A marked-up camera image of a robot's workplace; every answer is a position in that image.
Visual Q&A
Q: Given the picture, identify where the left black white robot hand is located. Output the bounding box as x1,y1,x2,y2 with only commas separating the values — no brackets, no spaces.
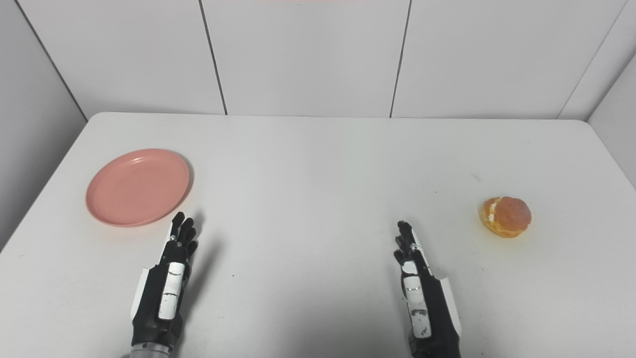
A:
130,212,199,350

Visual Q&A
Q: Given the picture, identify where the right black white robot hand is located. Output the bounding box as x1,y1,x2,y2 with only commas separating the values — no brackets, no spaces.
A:
394,220,462,358

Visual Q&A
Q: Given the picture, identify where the cream puff pastry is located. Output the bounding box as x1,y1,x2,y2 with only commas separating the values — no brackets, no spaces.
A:
478,196,532,239

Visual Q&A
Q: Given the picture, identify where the pink round plate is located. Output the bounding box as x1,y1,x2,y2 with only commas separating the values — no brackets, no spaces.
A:
85,148,190,228

